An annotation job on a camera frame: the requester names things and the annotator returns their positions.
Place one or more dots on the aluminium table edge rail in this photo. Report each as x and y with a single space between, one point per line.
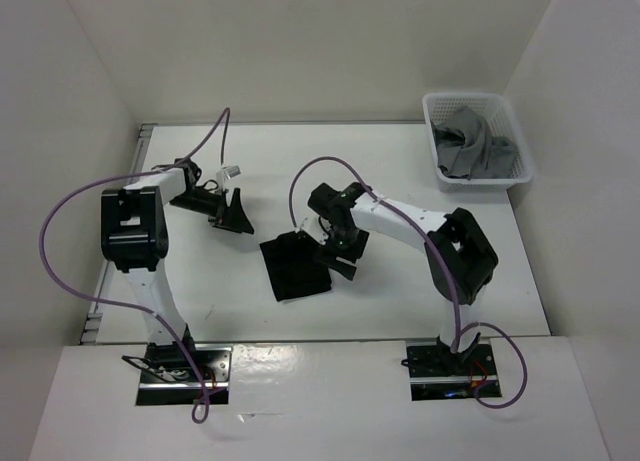
97 323

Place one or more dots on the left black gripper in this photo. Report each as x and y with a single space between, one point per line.
235 218

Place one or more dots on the white plastic basket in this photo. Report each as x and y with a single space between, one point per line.
502 121

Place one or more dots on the black skirt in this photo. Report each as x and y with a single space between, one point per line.
293 273

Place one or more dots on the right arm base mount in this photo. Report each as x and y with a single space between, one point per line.
436 374

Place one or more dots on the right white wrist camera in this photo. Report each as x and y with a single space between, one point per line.
311 228

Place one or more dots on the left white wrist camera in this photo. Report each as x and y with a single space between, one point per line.
227 172

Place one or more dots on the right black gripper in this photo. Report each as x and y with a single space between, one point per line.
329 252

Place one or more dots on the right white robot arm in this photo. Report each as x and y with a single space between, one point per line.
460 257

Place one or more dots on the grey skirt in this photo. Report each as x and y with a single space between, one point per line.
467 149

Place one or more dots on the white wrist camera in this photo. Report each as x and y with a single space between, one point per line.
311 228
227 172

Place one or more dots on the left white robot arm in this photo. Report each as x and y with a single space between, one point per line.
134 237

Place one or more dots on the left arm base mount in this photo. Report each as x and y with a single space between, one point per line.
172 381

